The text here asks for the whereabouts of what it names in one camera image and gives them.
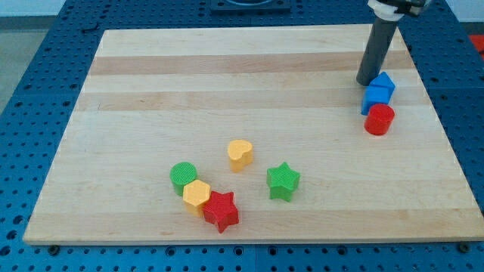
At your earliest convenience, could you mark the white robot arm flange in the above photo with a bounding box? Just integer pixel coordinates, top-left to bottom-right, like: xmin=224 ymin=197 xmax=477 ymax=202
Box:
xmin=368 ymin=0 xmax=432 ymax=22

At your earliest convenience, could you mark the yellow hexagon block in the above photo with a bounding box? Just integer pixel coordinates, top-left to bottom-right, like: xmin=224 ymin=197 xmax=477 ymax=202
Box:
xmin=182 ymin=180 xmax=211 ymax=218

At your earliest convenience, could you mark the yellow heart block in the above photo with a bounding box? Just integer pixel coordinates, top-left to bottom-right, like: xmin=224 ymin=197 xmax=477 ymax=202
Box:
xmin=227 ymin=140 xmax=253 ymax=172

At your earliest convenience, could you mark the wooden board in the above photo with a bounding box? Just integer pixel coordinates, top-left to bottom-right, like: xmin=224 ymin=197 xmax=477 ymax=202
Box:
xmin=23 ymin=24 xmax=483 ymax=246

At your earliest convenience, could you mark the green star block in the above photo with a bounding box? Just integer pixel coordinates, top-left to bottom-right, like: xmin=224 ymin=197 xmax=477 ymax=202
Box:
xmin=266 ymin=162 xmax=300 ymax=202

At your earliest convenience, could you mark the green cylinder block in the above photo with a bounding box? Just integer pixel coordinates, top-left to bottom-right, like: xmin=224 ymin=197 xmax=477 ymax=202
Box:
xmin=169 ymin=162 xmax=197 ymax=196

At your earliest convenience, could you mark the red star block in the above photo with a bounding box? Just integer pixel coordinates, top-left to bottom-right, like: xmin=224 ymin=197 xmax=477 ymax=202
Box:
xmin=203 ymin=191 xmax=240 ymax=233

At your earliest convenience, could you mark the blue cube block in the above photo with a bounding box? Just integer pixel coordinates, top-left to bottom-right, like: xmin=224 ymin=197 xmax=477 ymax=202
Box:
xmin=361 ymin=86 xmax=392 ymax=116

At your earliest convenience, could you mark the red cylinder block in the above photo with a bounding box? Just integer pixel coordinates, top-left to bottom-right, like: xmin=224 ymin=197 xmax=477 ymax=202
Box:
xmin=364 ymin=104 xmax=396 ymax=136

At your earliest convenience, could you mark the blue triangular block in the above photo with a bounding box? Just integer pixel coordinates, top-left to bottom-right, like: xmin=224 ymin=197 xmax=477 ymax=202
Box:
xmin=370 ymin=72 xmax=396 ymax=97

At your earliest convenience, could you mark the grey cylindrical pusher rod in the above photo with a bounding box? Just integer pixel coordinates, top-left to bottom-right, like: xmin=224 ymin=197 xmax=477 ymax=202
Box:
xmin=356 ymin=17 xmax=398 ymax=86

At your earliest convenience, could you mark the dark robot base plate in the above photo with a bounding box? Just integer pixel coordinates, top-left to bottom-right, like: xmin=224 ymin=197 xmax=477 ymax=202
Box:
xmin=207 ymin=0 xmax=292 ymax=14

